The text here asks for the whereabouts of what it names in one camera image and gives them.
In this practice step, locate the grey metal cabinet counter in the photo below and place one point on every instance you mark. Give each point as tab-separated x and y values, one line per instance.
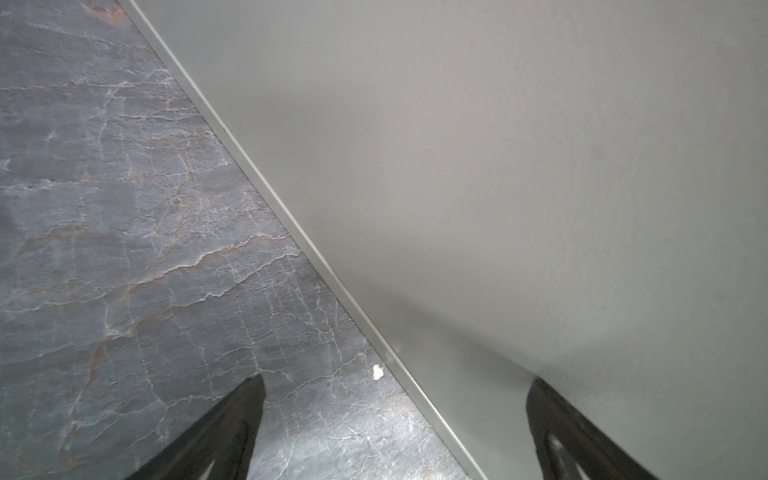
501	192

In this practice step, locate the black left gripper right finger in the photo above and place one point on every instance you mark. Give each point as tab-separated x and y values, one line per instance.
569	446

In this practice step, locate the small white floor crumb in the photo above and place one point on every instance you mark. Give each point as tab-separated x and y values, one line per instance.
377	372

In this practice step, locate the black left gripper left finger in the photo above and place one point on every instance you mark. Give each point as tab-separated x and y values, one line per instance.
219	445

